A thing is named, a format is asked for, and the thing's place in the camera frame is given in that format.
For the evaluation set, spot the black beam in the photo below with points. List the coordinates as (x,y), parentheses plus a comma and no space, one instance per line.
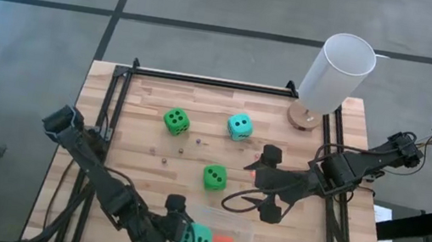
(406,226)

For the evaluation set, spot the small blue die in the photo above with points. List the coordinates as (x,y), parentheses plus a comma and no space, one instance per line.
(197,140)

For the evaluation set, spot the small orange die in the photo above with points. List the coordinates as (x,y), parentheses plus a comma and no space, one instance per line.
(252,174)

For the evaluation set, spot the clear plastic container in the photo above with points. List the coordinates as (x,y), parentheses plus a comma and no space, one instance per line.
(240,228)

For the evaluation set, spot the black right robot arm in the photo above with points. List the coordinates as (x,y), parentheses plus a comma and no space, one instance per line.
(364,164)

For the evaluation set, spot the white paper sheet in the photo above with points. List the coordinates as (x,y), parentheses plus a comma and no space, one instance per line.
(382,212)

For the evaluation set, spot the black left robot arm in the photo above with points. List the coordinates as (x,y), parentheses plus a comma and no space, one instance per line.
(97,172)

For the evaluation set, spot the small pink die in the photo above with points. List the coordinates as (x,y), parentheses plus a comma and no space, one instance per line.
(256,156)

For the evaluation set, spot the large green foam die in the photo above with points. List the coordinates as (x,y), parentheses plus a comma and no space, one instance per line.
(175,122)
(214,177)

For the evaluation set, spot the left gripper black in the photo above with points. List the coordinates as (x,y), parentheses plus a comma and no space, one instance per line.
(158,234)

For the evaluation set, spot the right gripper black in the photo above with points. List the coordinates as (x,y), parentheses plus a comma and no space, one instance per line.
(288,185)

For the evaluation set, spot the table lamp with wooden base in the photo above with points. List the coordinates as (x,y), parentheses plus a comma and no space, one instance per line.
(334,78)

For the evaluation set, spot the black aluminium table frame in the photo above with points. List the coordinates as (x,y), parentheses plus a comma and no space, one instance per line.
(213,82)

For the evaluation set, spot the small dark green die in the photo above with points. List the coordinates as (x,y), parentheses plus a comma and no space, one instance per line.
(180,150)

